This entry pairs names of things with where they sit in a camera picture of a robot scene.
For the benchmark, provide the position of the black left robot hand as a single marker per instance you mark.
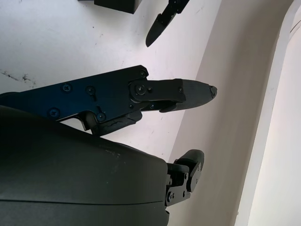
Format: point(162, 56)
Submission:
point(162, 23)

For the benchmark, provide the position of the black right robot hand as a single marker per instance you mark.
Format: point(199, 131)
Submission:
point(70, 176)

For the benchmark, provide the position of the black RealSense box lid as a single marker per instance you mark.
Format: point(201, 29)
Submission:
point(117, 5)

